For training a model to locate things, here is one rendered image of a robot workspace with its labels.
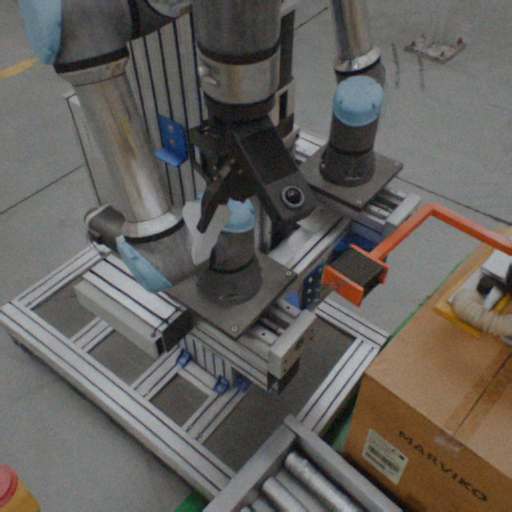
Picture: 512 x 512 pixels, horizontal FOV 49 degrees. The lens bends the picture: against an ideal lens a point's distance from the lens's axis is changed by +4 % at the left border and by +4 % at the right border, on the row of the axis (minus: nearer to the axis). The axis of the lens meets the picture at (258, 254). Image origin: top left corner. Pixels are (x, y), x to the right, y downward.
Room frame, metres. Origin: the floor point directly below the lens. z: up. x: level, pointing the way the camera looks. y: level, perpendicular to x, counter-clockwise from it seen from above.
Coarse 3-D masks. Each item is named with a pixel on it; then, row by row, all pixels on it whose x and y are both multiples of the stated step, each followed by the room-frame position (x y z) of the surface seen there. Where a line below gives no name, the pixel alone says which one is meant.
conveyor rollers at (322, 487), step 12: (288, 456) 0.60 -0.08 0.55; (300, 456) 0.60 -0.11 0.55; (288, 468) 0.57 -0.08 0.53; (300, 468) 0.57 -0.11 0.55; (312, 468) 0.57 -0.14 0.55; (276, 480) 0.54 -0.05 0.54; (300, 480) 0.55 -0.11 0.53; (312, 480) 0.54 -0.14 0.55; (324, 480) 0.54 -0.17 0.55; (264, 492) 0.51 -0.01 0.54; (276, 492) 0.51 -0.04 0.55; (288, 492) 0.51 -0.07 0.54; (324, 492) 0.51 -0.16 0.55; (336, 492) 0.51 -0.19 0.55; (276, 504) 0.49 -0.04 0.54; (288, 504) 0.48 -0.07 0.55; (300, 504) 0.48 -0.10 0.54; (336, 504) 0.48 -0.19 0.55; (348, 504) 0.48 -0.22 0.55
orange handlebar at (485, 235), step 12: (432, 204) 0.86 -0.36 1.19; (420, 216) 0.82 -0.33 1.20; (444, 216) 0.83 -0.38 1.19; (456, 216) 0.82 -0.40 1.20; (408, 228) 0.79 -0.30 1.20; (456, 228) 0.81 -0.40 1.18; (468, 228) 0.79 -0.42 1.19; (480, 228) 0.78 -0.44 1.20; (384, 240) 0.75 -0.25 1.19; (396, 240) 0.75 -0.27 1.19; (480, 240) 0.77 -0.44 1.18; (492, 240) 0.76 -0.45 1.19; (504, 240) 0.75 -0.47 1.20; (372, 252) 0.72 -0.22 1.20; (384, 252) 0.72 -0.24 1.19; (504, 252) 0.74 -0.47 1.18
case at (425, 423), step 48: (432, 336) 0.70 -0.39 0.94; (384, 384) 0.58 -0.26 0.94; (432, 384) 0.58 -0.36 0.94; (480, 384) 0.59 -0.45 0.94; (384, 432) 0.56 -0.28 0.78; (432, 432) 0.50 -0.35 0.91; (480, 432) 0.48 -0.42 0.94; (384, 480) 0.53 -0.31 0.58; (432, 480) 0.47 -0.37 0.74; (480, 480) 0.42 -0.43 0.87
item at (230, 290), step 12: (252, 264) 0.76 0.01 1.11; (204, 276) 0.74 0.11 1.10; (216, 276) 0.73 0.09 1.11; (228, 276) 0.73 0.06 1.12; (240, 276) 0.73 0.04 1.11; (252, 276) 0.75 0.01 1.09; (204, 288) 0.73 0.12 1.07; (216, 288) 0.72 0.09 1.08; (228, 288) 0.72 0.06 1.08; (240, 288) 0.72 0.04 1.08; (252, 288) 0.73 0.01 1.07; (216, 300) 0.71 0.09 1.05; (228, 300) 0.71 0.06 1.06; (240, 300) 0.71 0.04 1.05
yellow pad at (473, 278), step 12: (492, 252) 0.83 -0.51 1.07; (480, 264) 0.80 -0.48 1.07; (468, 276) 0.76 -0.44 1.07; (480, 276) 0.76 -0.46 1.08; (456, 288) 0.73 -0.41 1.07; (480, 288) 0.72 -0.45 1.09; (492, 288) 0.72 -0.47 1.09; (504, 288) 0.73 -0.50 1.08; (444, 300) 0.70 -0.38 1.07; (492, 300) 0.70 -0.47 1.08; (504, 300) 0.70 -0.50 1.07; (444, 312) 0.67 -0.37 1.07; (456, 324) 0.65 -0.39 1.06; (468, 324) 0.64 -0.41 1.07; (480, 336) 0.62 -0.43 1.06
